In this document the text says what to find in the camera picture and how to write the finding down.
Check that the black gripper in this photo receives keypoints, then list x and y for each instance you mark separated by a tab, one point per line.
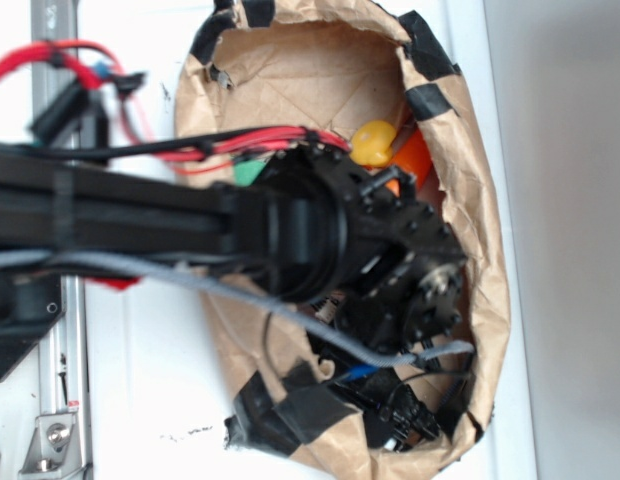
365	240

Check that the green ball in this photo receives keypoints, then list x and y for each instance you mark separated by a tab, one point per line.
246	172

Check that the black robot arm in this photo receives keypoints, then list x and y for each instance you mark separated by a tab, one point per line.
58	220

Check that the orange toy carrot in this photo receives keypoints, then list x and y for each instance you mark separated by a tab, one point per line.
413	156

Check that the yellow rubber duck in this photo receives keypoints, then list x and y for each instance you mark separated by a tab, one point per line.
372	144

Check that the brown paper bag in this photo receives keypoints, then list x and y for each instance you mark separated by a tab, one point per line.
311	73

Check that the aluminium rail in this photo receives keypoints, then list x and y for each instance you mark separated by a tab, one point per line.
62	352

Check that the metal corner bracket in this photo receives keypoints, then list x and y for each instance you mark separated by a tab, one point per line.
56	449

